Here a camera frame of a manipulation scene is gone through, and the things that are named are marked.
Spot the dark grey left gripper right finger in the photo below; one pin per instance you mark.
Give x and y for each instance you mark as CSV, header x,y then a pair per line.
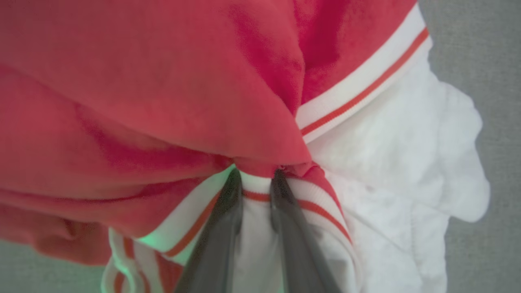
x,y
295,244

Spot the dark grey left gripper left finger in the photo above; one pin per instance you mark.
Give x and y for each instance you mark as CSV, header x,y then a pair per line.
x,y
217,244

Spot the red garment with white trim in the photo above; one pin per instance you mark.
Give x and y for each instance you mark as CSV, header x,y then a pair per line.
x,y
163,81

